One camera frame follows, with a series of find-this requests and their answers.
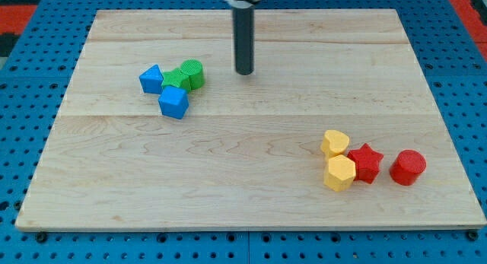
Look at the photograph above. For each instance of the blue cube block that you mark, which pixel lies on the blue cube block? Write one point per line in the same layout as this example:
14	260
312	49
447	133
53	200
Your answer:
173	102

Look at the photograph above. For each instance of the green cylinder block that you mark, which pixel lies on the green cylinder block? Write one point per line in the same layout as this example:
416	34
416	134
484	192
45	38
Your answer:
194	69

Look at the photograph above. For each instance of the green star block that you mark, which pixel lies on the green star block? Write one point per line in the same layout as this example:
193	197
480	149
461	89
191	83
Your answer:
176	78

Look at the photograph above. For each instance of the yellow heart block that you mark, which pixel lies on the yellow heart block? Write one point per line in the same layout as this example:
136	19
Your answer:
334	143

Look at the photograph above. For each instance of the light wooden board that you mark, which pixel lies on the light wooden board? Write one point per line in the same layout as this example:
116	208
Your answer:
246	155

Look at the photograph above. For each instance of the blue triangle block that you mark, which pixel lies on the blue triangle block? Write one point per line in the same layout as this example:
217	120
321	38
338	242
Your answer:
151	80

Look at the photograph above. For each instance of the yellow hexagon block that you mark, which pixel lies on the yellow hexagon block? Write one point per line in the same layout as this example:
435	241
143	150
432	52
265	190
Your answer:
339	173

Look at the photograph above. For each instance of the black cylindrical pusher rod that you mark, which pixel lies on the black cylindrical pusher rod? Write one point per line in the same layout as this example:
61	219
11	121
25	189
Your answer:
243	32

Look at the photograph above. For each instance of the red star block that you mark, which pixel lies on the red star block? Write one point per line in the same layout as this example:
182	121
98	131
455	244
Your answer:
367	163

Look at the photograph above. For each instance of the red cylinder block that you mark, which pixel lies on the red cylinder block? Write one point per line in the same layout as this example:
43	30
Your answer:
407	167

